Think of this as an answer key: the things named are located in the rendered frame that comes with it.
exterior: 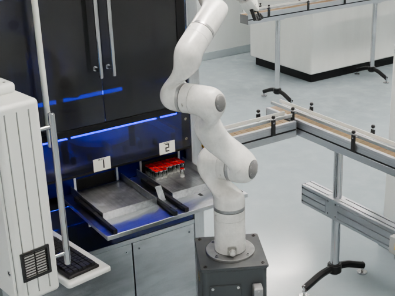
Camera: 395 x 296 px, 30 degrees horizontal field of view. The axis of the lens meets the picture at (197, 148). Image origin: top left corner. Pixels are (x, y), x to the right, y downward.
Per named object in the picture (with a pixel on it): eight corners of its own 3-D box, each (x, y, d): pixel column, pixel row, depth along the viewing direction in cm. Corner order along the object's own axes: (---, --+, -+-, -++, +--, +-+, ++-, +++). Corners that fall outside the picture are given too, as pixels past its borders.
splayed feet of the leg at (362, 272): (295, 295, 411) (295, 273, 406) (361, 268, 436) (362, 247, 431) (304, 302, 405) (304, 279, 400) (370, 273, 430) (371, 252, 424)
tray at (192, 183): (136, 175, 354) (136, 168, 352) (183, 162, 366) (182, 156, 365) (173, 199, 327) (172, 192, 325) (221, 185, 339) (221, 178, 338)
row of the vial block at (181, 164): (151, 178, 350) (150, 169, 348) (183, 169, 359) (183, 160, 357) (153, 179, 348) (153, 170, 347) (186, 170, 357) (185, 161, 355)
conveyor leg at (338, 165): (322, 272, 419) (326, 146, 391) (334, 267, 423) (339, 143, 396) (333, 279, 412) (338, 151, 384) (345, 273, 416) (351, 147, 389)
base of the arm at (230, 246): (258, 261, 279) (258, 217, 272) (208, 265, 277) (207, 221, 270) (250, 237, 296) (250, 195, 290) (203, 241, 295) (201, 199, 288)
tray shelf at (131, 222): (61, 199, 335) (60, 196, 335) (191, 164, 370) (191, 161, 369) (107, 241, 297) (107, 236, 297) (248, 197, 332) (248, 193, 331)
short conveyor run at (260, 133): (193, 166, 372) (191, 137, 366) (177, 157, 384) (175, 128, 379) (298, 137, 406) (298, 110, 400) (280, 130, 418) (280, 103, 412)
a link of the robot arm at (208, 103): (227, 158, 283) (265, 165, 275) (215, 184, 278) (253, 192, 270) (182, 73, 246) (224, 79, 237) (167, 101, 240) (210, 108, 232)
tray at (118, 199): (71, 193, 337) (70, 186, 336) (121, 180, 350) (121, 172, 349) (103, 221, 310) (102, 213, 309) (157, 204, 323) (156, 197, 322)
